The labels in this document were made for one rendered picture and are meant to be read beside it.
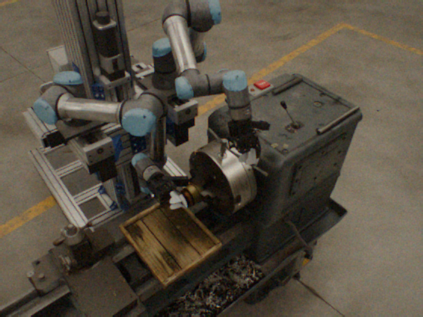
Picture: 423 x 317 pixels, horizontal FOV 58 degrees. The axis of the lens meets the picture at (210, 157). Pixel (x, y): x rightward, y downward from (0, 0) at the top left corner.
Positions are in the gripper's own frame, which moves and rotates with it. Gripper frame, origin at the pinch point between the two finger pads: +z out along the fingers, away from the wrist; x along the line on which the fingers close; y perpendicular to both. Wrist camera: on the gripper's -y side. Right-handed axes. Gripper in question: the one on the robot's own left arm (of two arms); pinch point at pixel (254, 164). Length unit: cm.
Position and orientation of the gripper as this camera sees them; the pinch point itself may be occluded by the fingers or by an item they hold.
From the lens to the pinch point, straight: 141.6
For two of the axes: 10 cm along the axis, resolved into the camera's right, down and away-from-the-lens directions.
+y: -7.8, 4.3, -4.6
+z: 2.0, 8.6, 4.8
